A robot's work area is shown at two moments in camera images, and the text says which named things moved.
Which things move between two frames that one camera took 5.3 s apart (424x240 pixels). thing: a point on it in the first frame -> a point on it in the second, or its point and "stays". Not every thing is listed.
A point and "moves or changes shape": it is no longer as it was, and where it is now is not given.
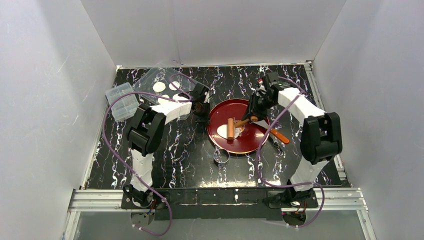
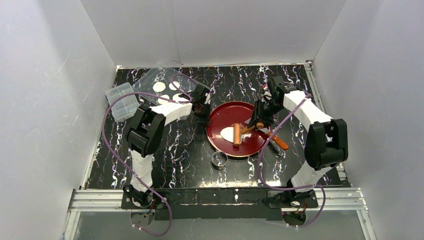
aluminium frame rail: [110, 201] stays
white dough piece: [222, 131] moves or changes shape
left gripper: [201, 110] stays
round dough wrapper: [159, 86] stays
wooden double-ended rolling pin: [231, 124] -> [238, 132]
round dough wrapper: [176, 97] stays
